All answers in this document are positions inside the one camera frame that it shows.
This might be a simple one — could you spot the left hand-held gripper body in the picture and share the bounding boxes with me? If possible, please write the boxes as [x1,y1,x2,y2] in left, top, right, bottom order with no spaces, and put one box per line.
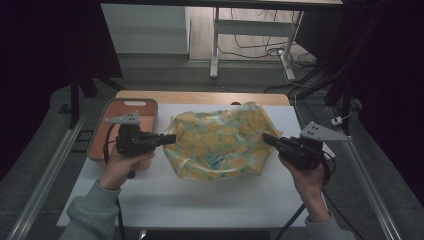
[105,111,165,159]

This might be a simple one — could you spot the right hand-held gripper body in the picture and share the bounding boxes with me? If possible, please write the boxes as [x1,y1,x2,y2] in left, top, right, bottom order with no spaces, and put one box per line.
[275,120,353,172]

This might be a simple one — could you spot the orange plastic basket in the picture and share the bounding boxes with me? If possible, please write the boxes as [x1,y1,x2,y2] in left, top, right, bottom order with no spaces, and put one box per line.
[86,97,160,172]

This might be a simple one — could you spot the yellow fruit print shopping bag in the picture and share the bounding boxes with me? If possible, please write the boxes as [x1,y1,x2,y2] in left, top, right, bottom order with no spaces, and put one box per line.
[162,101,284,182]

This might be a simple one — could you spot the person's left hand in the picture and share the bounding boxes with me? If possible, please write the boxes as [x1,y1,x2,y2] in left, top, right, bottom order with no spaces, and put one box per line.
[98,145,156,192]

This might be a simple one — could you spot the person's right hand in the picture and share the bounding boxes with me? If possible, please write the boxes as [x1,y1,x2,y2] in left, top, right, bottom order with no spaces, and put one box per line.
[278,154,330,223]

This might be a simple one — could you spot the white power strip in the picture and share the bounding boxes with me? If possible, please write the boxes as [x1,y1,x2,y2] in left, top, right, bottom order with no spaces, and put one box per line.
[321,143,337,161]

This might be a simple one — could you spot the white table cover sheet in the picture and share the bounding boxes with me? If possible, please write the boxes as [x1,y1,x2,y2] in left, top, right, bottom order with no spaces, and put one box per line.
[56,103,334,231]

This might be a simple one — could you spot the black metal stand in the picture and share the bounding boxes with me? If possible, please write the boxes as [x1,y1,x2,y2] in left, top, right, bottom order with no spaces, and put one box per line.
[67,63,125,130]
[294,19,381,138]

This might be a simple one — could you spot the white cabinet panel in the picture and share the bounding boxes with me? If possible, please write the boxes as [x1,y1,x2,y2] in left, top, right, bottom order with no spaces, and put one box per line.
[100,3,192,55]

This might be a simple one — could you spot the white power strip cable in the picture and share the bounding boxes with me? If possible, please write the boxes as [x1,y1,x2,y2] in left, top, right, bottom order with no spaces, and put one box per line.
[293,83,317,131]

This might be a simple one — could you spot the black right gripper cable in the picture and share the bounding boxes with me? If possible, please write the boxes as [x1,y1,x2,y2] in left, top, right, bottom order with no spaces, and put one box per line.
[274,149,365,240]

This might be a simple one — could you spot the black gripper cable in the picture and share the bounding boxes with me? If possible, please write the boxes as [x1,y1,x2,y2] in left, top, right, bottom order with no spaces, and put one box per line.
[102,123,127,240]
[274,149,365,240]

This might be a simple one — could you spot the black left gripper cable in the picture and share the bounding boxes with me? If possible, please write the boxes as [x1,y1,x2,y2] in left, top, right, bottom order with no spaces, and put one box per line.
[102,123,127,240]

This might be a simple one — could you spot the grey metal rail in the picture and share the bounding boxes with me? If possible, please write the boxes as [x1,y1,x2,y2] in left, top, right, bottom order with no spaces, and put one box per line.
[327,105,403,240]
[6,112,88,240]

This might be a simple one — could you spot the black floor cables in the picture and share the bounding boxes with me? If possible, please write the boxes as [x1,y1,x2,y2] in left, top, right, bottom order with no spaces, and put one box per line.
[218,8,318,69]

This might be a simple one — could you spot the white desk frame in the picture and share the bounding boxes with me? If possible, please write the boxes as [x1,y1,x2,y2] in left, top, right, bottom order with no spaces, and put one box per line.
[209,6,305,81]

